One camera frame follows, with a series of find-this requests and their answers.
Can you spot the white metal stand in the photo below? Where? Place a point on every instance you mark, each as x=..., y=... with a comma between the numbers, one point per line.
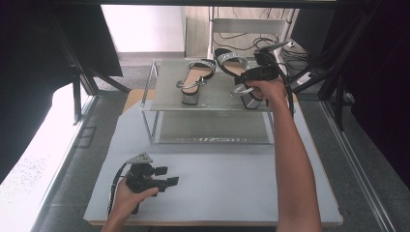
x=245, y=25

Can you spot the aluminium rail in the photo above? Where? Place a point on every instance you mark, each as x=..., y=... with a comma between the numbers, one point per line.
x=357, y=167

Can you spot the person's left hand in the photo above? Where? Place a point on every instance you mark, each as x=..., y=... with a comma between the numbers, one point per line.
x=129, y=201

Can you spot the glass two-tier shoe rack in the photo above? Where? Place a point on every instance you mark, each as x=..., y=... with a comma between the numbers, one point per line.
x=209, y=129

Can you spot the person's right hand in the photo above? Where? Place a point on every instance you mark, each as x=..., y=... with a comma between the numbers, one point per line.
x=270, y=90

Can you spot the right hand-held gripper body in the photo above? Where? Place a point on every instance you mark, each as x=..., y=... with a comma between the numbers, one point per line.
x=267, y=69

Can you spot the dark floor outlet cover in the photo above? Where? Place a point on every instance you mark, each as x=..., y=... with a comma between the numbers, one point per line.
x=87, y=137

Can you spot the white power strip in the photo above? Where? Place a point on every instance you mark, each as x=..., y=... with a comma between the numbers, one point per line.
x=305, y=78

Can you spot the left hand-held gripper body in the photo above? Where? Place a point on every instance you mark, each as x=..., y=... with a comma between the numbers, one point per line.
x=141, y=182

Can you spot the black metal frame strut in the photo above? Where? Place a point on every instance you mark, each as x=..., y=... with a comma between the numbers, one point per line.
x=77, y=96
x=338, y=80

